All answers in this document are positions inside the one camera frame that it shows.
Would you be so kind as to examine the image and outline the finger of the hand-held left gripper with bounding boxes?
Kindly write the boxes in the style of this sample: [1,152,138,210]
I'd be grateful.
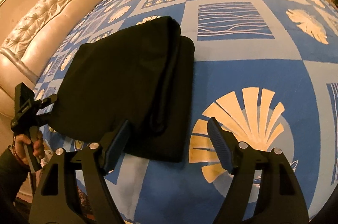
[34,94,59,109]

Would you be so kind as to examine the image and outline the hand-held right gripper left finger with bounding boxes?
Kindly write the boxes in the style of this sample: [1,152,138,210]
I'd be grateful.
[29,119,132,224]

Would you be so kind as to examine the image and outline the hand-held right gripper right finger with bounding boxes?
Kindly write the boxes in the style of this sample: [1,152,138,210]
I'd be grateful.
[207,117,309,224]

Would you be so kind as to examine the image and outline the black pants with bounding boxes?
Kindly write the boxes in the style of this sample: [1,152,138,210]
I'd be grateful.
[49,16,196,164]

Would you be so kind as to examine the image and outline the person's left forearm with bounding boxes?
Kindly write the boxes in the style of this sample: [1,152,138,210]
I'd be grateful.
[0,146,30,214]

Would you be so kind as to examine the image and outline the person's left hand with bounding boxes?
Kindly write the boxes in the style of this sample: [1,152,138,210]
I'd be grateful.
[13,130,45,167]

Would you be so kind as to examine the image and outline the patterned rug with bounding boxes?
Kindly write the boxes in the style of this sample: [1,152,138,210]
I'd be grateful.
[76,182,93,217]

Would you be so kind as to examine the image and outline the cream tufted headboard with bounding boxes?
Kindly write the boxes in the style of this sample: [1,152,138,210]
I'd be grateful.
[0,0,118,117]

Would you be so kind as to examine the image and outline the blue printed bedspread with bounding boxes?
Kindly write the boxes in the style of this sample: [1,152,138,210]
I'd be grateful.
[33,0,338,224]

